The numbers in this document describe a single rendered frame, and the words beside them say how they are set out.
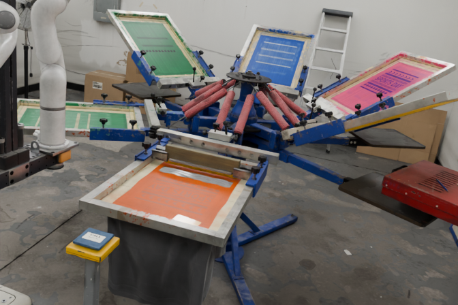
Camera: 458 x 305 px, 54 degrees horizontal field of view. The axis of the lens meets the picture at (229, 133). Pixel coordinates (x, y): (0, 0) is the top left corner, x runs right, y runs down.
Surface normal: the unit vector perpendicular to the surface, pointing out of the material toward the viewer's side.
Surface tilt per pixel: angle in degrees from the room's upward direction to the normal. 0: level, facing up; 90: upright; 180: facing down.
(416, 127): 78
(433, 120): 82
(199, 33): 90
